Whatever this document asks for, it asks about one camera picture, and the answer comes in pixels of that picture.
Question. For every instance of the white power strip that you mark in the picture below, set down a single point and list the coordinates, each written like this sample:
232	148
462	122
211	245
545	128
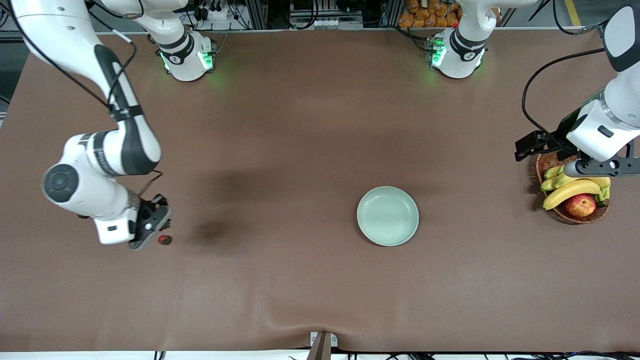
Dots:
220	14

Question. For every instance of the yellow banana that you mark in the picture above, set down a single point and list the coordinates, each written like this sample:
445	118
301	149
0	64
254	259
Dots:
600	181
554	172
570	191
548	185

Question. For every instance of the dark green leaf sprig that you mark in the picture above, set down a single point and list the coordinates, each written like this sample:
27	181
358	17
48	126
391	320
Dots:
603	202

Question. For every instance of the white terminal block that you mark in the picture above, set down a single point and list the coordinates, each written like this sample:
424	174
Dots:
330	23

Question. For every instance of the aluminium frame post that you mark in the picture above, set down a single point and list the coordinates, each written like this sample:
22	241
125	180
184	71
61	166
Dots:
257	15
390	14

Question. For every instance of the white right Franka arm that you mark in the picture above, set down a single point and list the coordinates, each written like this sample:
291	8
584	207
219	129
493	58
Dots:
55	30

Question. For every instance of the brown table cloth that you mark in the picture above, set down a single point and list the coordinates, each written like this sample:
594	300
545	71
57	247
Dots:
300	125

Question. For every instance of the brown wicker basket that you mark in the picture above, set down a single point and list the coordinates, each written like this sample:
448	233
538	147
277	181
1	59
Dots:
546	161

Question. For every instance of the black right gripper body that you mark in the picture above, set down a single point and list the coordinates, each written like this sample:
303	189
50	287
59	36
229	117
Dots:
148	209

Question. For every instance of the red yellow apple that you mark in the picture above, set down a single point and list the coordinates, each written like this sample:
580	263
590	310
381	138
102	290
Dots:
580	206

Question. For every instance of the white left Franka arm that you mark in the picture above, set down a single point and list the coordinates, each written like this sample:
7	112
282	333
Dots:
457	67

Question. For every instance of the orange bread rolls pile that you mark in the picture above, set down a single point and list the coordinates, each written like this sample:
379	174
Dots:
425	17

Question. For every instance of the pale green round plate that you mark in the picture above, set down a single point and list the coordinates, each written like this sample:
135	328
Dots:
387	216

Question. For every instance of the brown wooden bar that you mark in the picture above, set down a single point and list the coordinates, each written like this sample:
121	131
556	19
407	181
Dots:
320	350

